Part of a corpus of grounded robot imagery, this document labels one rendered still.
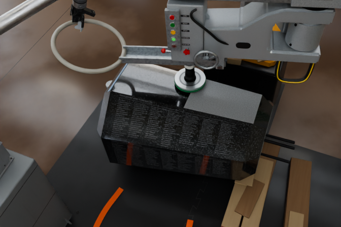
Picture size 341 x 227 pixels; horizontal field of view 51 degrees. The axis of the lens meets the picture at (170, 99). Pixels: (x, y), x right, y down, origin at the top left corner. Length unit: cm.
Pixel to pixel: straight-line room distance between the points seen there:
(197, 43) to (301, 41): 57
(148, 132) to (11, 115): 178
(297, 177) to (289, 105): 81
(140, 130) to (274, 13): 116
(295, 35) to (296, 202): 135
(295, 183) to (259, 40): 134
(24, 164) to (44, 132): 125
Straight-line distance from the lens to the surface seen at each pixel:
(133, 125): 249
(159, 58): 231
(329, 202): 310
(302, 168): 309
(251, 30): 204
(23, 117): 378
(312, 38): 212
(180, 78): 248
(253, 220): 270
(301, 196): 297
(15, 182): 231
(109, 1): 491
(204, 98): 242
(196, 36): 207
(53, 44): 242
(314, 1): 193
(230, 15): 213
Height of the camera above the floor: 269
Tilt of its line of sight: 50 degrees down
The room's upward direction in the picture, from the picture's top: 5 degrees counter-clockwise
